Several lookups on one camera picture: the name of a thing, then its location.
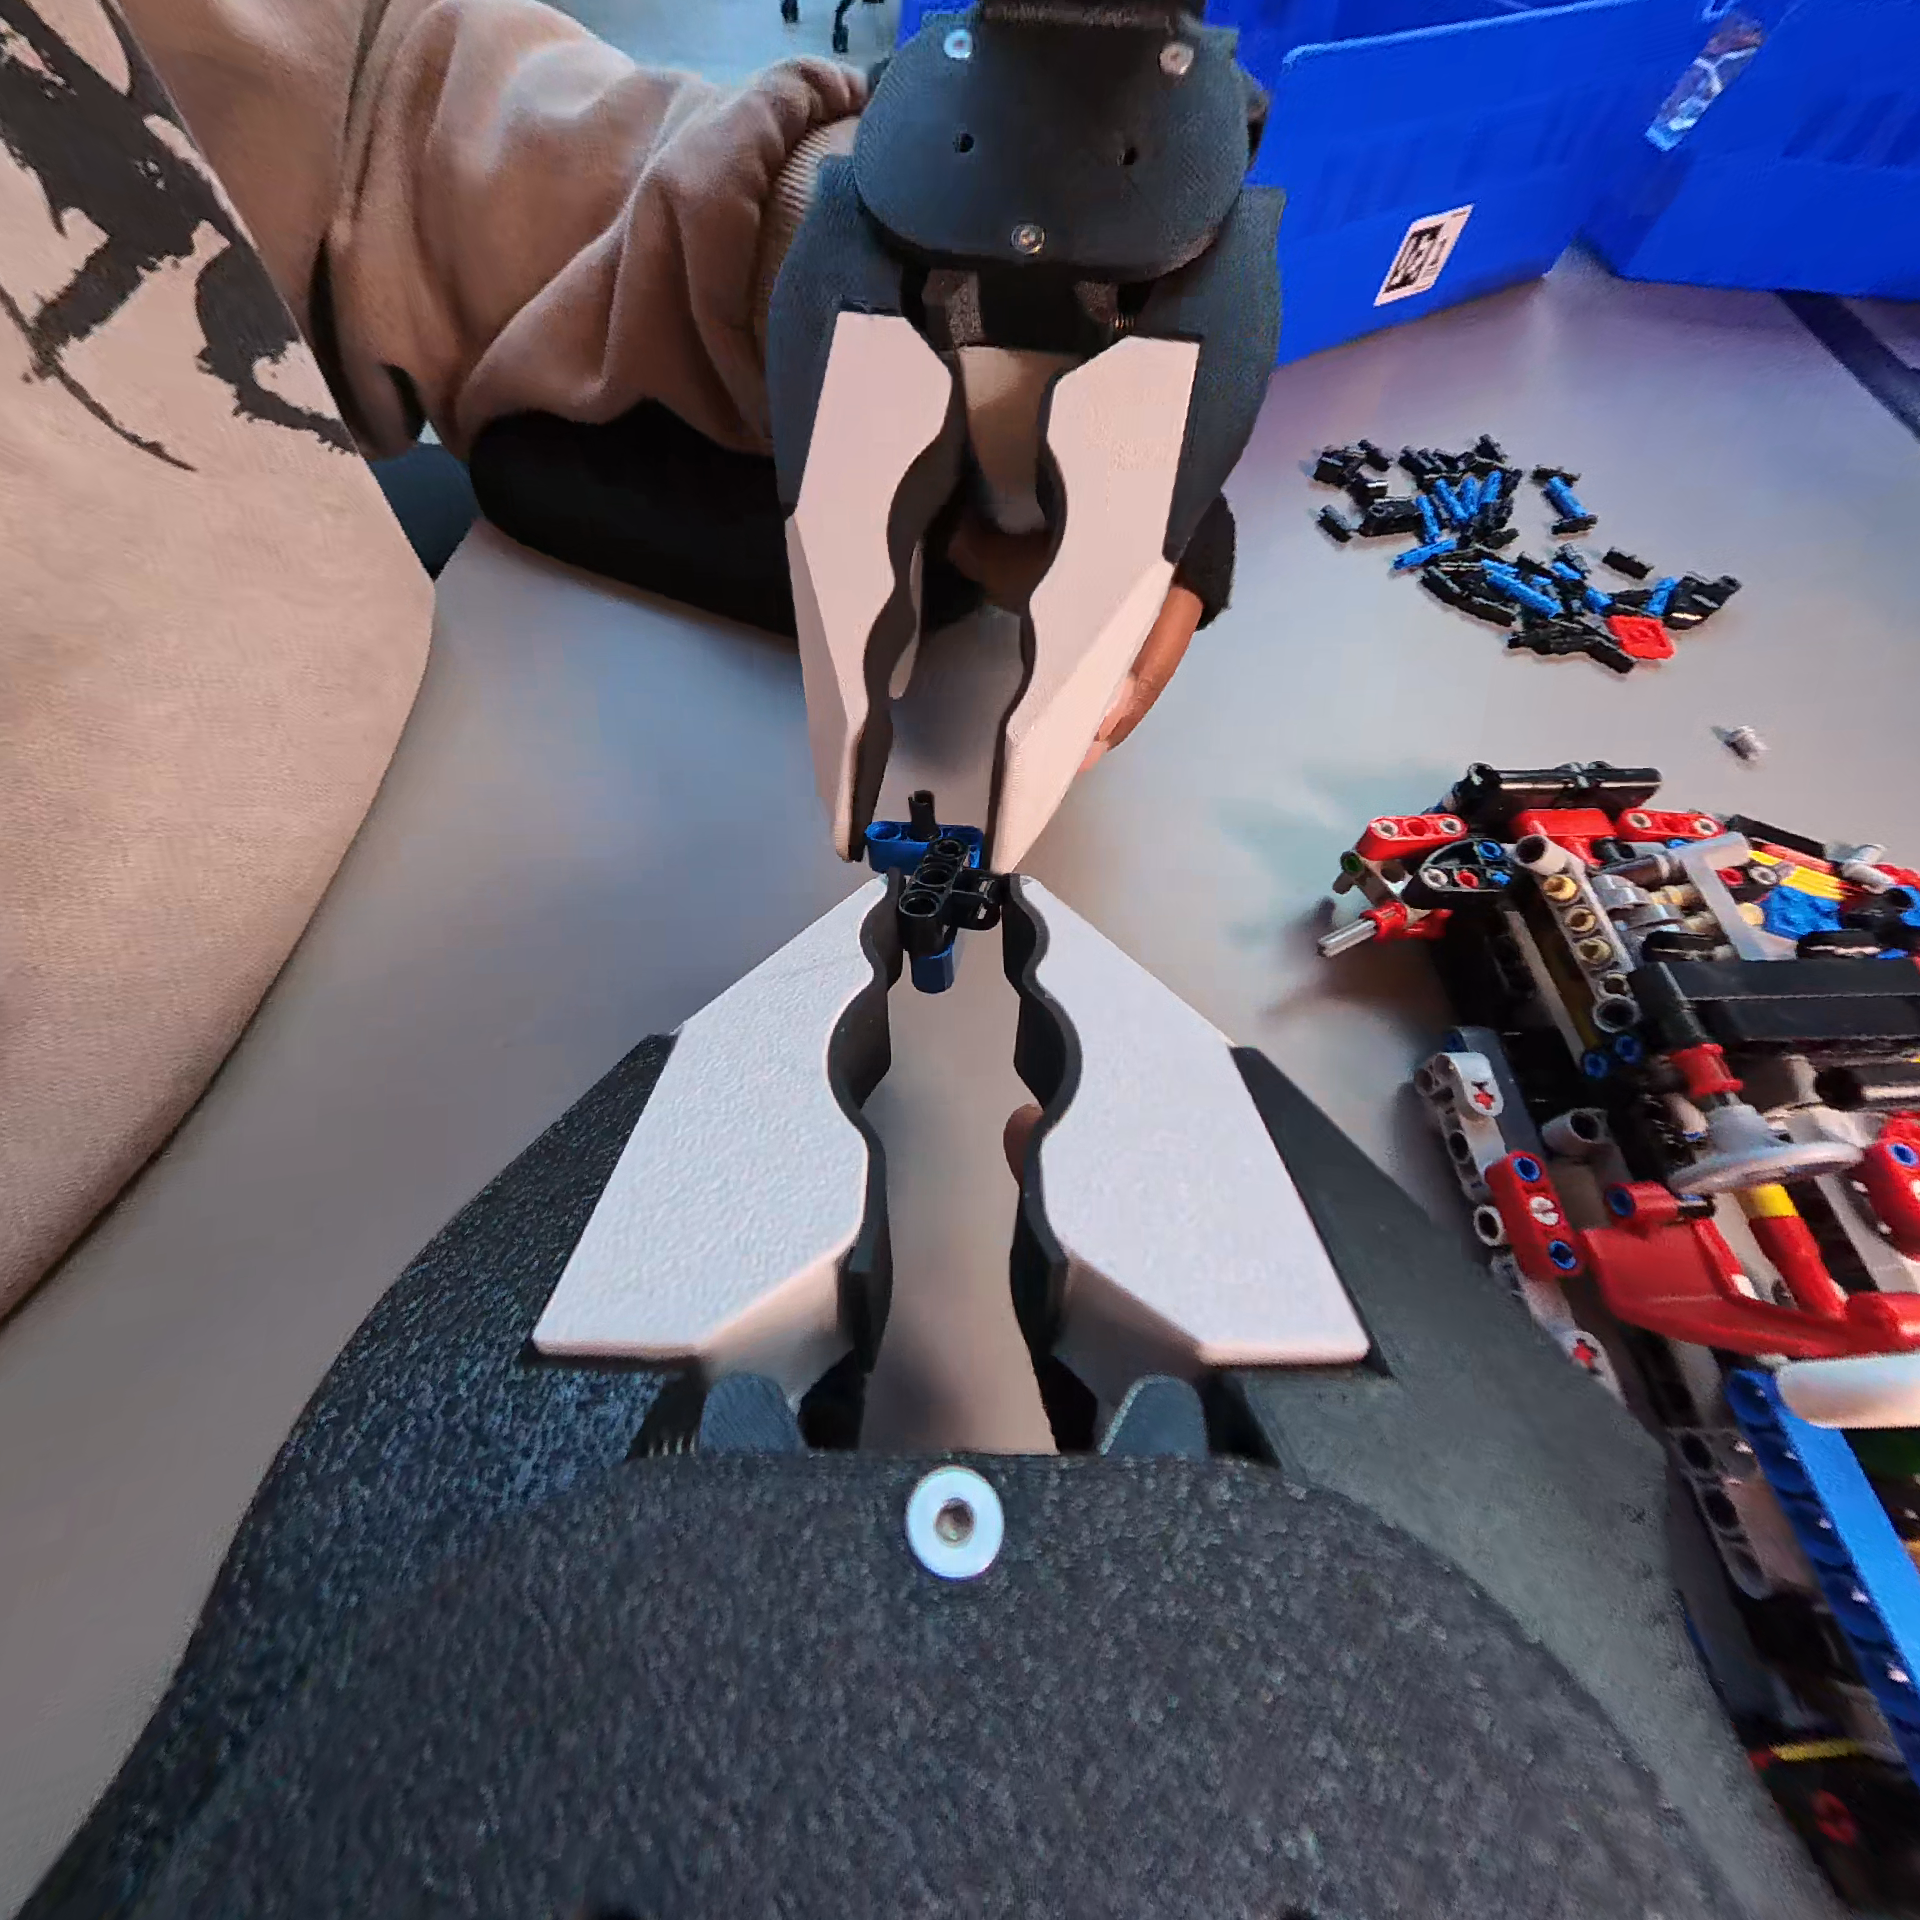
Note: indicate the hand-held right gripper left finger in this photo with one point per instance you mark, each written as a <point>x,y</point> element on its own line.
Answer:
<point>720,1215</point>

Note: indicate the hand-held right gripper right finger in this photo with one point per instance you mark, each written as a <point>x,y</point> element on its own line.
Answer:
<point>1201,1215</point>

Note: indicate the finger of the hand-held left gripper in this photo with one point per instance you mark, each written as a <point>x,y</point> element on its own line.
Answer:
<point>1109,525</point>
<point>848,525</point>

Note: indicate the blue L-shaped lego beam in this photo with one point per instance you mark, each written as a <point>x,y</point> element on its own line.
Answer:
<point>930,967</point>

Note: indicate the black lego perpendicular connector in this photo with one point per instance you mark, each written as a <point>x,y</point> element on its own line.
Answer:
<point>937,893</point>

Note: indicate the lego car model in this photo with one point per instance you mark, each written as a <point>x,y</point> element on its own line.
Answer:
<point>1680,1126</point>

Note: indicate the person's left forearm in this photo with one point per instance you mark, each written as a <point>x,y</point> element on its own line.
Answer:
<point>525,226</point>

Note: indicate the small grey lego pin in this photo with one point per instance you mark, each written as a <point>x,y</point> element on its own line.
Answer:
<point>1743,739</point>

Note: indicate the person's left hand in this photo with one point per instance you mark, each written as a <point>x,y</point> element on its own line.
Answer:
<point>1156,661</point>

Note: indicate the person's right hand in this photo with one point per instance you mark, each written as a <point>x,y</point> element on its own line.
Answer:
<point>1023,1144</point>

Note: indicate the blue labelled plastic bin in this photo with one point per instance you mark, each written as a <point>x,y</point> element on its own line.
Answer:
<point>1425,120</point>

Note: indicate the pile of black blue pins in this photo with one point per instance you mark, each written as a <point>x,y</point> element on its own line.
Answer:
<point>1517,580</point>

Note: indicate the dark blue cloth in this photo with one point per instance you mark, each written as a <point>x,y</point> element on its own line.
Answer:
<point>428,511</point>

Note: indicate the clear plastic bag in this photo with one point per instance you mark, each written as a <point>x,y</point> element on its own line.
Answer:
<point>1703,83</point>

